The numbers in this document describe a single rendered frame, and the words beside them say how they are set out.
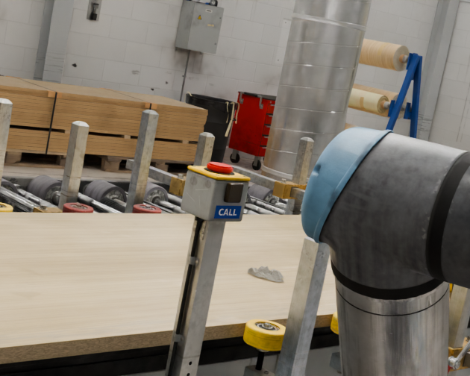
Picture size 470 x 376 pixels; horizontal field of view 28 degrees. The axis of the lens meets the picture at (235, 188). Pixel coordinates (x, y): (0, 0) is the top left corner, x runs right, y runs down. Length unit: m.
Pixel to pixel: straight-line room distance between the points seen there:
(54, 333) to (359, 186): 0.85
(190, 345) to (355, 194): 0.70
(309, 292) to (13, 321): 0.50
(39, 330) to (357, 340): 0.76
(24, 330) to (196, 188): 0.38
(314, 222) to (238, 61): 9.94
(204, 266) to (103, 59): 8.38
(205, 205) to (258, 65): 9.61
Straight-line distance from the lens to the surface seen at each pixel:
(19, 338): 1.52
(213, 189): 1.37
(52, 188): 3.05
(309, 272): 1.62
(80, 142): 2.57
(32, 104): 7.96
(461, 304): 2.03
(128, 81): 9.95
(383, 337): 0.91
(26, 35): 9.31
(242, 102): 10.35
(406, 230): 0.80
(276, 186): 3.14
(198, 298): 1.44
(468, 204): 0.78
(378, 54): 9.22
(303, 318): 1.63
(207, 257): 1.43
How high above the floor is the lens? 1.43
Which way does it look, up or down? 9 degrees down
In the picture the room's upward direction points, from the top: 11 degrees clockwise
